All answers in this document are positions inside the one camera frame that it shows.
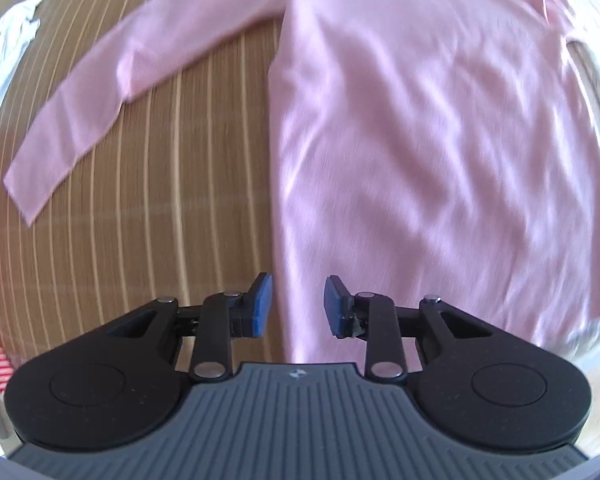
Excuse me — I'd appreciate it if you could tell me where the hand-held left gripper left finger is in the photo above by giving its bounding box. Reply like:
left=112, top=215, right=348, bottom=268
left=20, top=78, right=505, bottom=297
left=105, top=272, right=274, bottom=383

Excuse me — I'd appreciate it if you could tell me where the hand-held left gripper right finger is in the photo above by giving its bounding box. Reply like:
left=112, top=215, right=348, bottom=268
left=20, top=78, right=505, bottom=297
left=324, top=275, right=496, bottom=382

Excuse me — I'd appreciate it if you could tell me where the pink sweater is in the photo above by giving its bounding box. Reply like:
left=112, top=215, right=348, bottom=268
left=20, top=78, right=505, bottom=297
left=2, top=0, right=600, bottom=367

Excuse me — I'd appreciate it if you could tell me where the light grey garment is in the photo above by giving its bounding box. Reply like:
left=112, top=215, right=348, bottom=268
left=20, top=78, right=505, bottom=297
left=0, top=0, right=46, bottom=137

